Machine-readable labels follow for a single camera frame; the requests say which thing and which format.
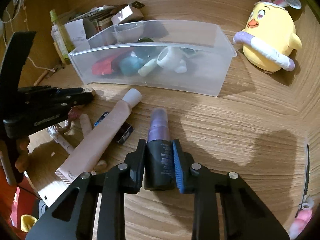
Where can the small pinkish cardboard box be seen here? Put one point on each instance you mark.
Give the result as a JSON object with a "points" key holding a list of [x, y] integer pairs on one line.
{"points": [[126, 15]]}

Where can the small white tube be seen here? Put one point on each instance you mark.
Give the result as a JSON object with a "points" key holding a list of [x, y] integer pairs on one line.
{"points": [[63, 142]]}

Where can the beige lip balm stick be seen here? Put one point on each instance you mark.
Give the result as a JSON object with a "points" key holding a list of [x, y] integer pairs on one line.
{"points": [[86, 125]]}

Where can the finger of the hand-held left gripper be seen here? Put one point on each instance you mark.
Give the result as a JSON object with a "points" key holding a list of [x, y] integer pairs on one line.
{"points": [[80, 98], [67, 91]]}

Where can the white tape roll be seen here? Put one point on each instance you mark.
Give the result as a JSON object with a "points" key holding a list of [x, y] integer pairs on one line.
{"points": [[170, 58]]}

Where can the clear snack wrapper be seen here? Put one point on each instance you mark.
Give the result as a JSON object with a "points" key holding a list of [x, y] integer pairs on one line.
{"points": [[71, 116]]}

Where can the person's left hand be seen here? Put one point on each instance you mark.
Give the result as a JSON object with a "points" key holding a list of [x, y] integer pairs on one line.
{"points": [[22, 152]]}

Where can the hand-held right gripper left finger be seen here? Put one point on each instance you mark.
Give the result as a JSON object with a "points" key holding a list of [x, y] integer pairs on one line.
{"points": [[136, 162]]}

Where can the clear glass bowl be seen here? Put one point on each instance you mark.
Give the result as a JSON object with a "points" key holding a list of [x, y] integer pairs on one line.
{"points": [[127, 33]]}

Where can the dark green bottle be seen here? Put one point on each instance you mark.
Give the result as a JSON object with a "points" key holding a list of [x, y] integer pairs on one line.
{"points": [[145, 41]]}

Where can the dark blue small box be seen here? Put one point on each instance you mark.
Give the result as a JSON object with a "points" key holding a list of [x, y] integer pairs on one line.
{"points": [[125, 133]]}

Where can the wooden stick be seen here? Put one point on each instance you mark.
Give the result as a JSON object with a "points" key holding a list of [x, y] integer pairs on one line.
{"points": [[40, 78]]}

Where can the black strip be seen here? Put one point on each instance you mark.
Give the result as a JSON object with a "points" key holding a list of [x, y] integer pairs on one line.
{"points": [[306, 170]]}

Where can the white paper slip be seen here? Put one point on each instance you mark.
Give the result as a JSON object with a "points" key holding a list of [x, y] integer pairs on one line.
{"points": [[76, 33]]}

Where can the pink paw toy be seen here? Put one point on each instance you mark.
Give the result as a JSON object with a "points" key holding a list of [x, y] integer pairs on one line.
{"points": [[302, 220]]}

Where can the red clothing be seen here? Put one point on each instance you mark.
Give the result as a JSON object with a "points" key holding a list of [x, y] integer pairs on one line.
{"points": [[8, 205]]}

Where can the eyeglasses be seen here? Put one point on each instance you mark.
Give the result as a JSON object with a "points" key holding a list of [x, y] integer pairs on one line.
{"points": [[59, 67]]}

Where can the clear plastic storage box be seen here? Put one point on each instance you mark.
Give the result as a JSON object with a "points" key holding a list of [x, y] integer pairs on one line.
{"points": [[187, 80]]}

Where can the black bottle with purple cap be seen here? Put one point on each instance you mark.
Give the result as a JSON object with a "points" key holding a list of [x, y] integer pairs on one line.
{"points": [[160, 160]]}

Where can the yellow chick plush toy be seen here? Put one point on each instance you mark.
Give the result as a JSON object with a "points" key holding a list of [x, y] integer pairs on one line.
{"points": [[270, 35]]}

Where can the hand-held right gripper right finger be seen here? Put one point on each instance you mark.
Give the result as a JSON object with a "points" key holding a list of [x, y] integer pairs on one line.
{"points": [[177, 165]]}

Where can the red foil packet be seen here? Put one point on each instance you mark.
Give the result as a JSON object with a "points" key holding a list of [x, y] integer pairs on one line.
{"points": [[103, 66]]}

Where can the pink cream tube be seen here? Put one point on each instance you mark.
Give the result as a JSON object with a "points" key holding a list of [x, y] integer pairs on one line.
{"points": [[105, 135]]}

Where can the yellow soft object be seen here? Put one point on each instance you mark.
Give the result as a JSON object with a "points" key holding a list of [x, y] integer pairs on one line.
{"points": [[28, 223]]}

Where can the yellow-green spray bottle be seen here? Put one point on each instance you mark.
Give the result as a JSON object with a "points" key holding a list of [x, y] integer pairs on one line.
{"points": [[60, 37]]}

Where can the stack of books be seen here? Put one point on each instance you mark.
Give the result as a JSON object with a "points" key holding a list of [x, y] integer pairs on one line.
{"points": [[97, 16]]}

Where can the light green cosmetic stick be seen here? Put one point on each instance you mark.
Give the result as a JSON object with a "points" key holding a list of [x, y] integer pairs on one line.
{"points": [[147, 68]]}

